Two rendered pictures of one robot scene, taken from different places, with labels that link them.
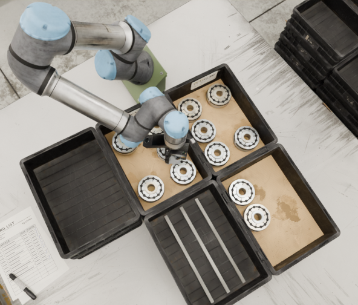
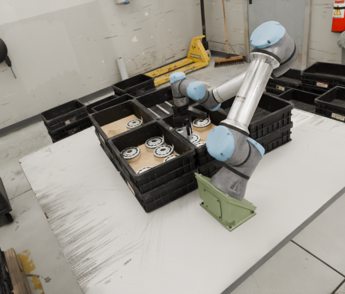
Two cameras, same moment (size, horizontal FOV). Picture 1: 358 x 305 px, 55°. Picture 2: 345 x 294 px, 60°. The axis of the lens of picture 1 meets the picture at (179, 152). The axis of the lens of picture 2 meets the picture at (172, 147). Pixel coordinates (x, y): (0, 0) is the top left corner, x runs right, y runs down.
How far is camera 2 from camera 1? 1.83 m
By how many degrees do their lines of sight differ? 75
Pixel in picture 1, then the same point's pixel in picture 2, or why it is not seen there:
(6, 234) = (297, 118)
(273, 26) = not seen: outside the picture
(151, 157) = (204, 139)
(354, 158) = (47, 184)
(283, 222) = (118, 128)
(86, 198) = not seen: hidden behind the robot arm
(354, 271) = (83, 138)
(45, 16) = (264, 28)
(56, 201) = (264, 113)
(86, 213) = not seen: hidden behind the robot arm
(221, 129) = (149, 160)
